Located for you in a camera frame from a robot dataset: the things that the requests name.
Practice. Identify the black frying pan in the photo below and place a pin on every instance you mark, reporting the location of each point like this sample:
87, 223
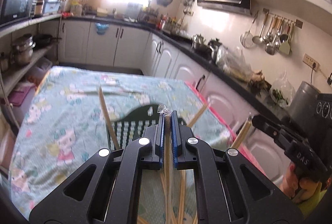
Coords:
43, 40

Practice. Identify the hanging strainer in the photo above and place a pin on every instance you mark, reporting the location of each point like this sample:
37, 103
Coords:
246, 37

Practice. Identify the black kettle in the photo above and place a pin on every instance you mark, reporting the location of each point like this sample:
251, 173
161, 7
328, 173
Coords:
214, 45

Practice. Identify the bamboo chopstick pair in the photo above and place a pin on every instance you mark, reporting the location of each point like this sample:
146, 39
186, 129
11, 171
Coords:
242, 133
168, 162
107, 119
182, 193
198, 115

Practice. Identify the steel stock pot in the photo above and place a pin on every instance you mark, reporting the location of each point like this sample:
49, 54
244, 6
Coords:
22, 49

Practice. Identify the wall power outlet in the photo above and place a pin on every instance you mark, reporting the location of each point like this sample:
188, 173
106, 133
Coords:
311, 62

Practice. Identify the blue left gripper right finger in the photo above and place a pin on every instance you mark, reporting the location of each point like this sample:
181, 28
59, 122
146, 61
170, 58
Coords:
182, 157

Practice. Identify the dark green utensil holder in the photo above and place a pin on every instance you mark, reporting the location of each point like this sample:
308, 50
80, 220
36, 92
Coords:
133, 125

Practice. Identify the hello kitty tablecloth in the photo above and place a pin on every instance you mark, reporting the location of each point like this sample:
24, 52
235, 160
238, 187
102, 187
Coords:
61, 169

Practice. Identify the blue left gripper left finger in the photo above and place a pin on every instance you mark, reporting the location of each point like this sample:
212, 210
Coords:
153, 158

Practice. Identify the white lower cabinets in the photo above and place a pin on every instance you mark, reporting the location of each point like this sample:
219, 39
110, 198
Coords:
134, 49

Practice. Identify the black microwave oven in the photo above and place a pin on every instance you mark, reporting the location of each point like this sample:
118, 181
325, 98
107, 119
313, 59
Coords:
15, 10

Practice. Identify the grey rice cooker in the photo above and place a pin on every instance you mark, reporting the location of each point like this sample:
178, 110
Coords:
304, 102

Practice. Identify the green hanging spatula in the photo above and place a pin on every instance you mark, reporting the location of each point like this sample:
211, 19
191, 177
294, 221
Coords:
285, 39

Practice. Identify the hanging steel ladle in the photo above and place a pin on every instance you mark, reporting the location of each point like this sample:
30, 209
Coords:
258, 39

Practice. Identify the right hand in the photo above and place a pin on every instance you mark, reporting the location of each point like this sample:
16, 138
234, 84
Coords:
298, 190

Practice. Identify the light blue container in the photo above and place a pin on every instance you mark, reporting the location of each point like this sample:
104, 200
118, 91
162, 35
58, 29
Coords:
51, 6

